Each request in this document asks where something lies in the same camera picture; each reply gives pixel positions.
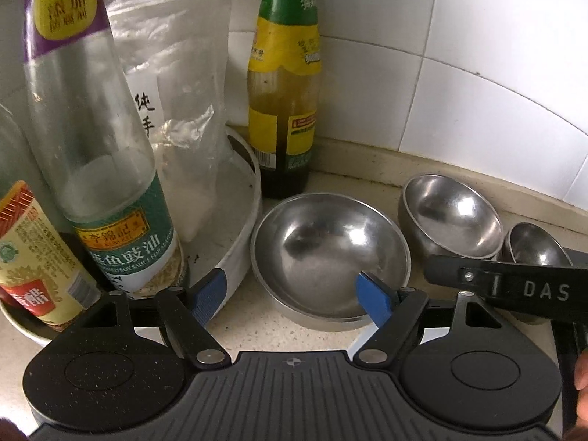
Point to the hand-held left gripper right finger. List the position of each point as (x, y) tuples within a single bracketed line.
[(374, 301)]

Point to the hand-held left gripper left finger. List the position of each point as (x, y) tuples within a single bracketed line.
[(209, 295)]

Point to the large steel bowl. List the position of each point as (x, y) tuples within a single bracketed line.
[(330, 243)]

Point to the person's right hand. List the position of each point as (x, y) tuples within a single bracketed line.
[(582, 372)]

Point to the small steel bowl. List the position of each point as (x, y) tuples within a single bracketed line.
[(533, 243)]

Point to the white round tray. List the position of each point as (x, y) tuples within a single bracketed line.
[(239, 239)]

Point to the medium steel bowl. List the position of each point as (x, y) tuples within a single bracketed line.
[(452, 218)]

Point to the clear bottle purple neck label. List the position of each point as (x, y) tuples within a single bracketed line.
[(96, 161)]

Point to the yellow cap vinegar bottle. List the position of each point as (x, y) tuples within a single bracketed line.
[(32, 248)]

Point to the clear plastic bag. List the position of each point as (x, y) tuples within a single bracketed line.
[(183, 101)]

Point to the yellow green label sauce bottle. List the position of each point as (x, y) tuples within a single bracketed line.
[(285, 101)]

